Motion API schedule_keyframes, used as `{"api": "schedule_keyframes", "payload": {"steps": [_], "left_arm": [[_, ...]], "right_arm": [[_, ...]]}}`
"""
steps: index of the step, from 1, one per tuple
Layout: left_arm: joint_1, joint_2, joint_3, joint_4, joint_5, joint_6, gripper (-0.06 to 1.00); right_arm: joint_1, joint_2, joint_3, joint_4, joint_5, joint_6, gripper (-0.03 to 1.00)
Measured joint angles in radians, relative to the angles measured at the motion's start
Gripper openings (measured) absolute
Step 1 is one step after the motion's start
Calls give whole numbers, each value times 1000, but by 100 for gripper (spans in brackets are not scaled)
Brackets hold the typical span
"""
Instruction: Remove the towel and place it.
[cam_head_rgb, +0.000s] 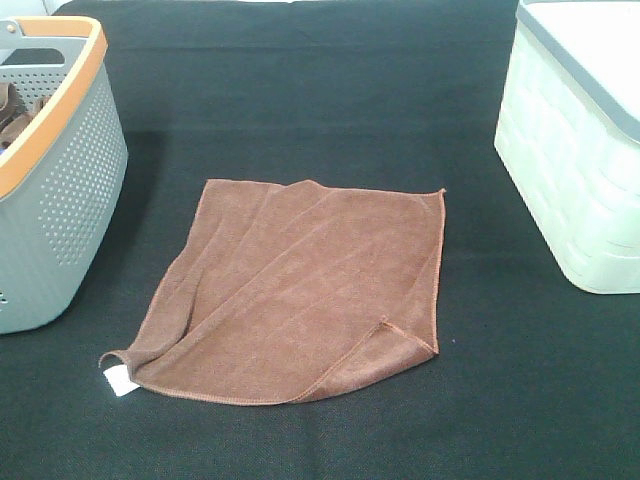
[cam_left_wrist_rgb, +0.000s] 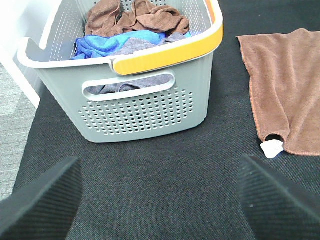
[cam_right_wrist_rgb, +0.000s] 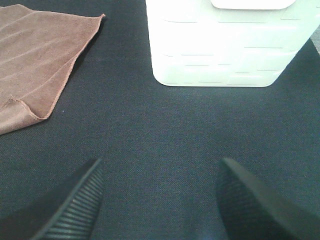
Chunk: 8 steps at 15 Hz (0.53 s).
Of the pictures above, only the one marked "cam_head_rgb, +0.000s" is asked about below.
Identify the brown towels in basket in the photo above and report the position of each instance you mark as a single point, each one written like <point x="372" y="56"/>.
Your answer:
<point x="15" y="117"/>

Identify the brown towel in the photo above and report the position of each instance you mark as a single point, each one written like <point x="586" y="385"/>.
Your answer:
<point x="293" y="293"/>

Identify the white basket grey rim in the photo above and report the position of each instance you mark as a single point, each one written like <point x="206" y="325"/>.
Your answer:
<point x="568" y="135"/>

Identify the grey basket orange rim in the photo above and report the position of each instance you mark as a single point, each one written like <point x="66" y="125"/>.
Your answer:
<point x="61" y="178"/>

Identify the black table cloth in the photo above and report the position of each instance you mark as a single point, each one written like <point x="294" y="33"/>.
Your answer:
<point x="535" y="378"/>

